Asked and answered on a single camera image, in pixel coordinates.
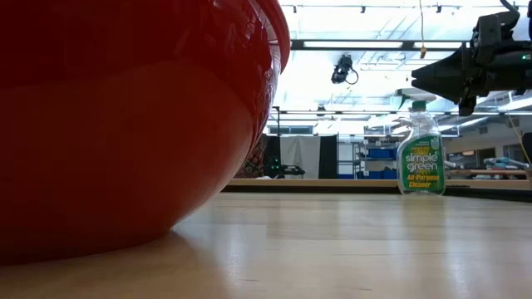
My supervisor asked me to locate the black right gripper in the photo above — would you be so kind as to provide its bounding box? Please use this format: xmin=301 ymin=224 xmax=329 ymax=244
xmin=411 ymin=9 xmax=532 ymax=117

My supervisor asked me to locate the black ceiling beam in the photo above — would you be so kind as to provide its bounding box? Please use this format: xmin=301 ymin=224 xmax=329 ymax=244
xmin=289 ymin=38 xmax=471 ymax=52

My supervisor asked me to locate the green cleaner spray bottle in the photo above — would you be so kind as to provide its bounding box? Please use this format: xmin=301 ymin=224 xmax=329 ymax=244
xmin=395 ymin=87 xmax=447 ymax=197

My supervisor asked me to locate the blue storage bin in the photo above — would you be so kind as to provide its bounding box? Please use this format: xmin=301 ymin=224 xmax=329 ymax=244
xmin=367 ymin=148 xmax=398 ymax=160

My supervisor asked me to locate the teal background object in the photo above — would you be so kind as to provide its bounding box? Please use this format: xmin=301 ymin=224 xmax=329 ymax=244
xmin=483 ymin=156 xmax=530 ymax=170

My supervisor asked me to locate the black curtain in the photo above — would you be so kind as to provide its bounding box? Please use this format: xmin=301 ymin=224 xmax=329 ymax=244
xmin=318 ymin=135 xmax=339 ymax=180

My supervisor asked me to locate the wooden background table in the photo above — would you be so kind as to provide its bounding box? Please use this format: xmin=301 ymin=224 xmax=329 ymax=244
xmin=223 ymin=178 xmax=532 ymax=193

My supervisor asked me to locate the white curtain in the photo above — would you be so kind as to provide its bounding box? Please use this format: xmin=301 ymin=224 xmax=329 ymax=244
xmin=278 ymin=135 xmax=322 ymax=180

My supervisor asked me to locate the red patterned fabric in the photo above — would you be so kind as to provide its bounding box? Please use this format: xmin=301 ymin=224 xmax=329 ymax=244
xmin=234 ymin=133 xmax=270 ymax=179

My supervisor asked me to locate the red plastic bowl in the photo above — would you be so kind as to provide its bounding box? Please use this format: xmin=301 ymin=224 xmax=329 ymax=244
xmin=0 ymin=0 xmax=292 ymax=267

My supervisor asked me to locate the yellow hanging cord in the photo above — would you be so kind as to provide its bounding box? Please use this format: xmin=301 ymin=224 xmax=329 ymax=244
xmin=418 ymin=0 xmax=428 ymax=60

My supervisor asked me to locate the thin yellow cable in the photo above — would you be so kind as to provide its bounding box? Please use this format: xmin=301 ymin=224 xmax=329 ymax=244
xmin=507 ymin=115 xmax=532 ymax=166

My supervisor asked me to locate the black hanging overhead camera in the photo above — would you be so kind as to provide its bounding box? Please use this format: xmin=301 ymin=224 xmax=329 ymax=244
xmin=330 ymin=53 xmax=360 ymax=86

